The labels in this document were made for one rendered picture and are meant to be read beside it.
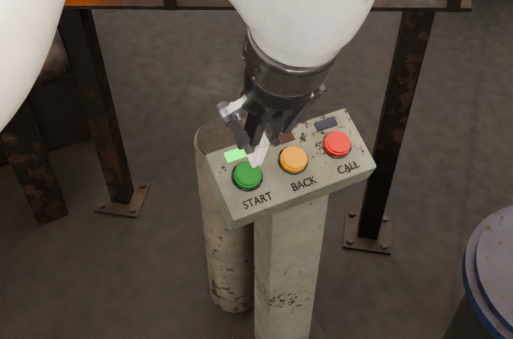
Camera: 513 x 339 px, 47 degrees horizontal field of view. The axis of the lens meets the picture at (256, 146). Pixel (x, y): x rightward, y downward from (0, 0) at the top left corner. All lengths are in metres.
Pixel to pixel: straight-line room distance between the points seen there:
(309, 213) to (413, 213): 0.71
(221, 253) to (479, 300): 0.50
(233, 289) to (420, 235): 0.53
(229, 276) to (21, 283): 0.54
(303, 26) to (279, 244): 0.56
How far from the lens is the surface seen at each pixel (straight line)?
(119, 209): 1.60
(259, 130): 0.69
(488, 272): 1.03
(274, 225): 0.92
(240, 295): 1.34
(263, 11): 0.48
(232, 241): 1.16
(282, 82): 0.54
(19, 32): 0.25
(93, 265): 1.53
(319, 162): 0.89
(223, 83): 1.93
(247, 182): 0.84
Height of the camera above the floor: 1.25
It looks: 46 degrees down
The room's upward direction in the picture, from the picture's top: straight up
